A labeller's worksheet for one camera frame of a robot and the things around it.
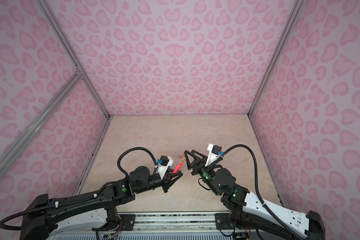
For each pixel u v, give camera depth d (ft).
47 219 1.35
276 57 2.82
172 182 2.13
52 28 2.43
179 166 2.10
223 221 2.42
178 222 2.46
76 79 2.87
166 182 1.94
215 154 1.88
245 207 1.62
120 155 1.68
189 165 1.95
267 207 1.55
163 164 1.93
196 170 1.86
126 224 2.41
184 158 2.04
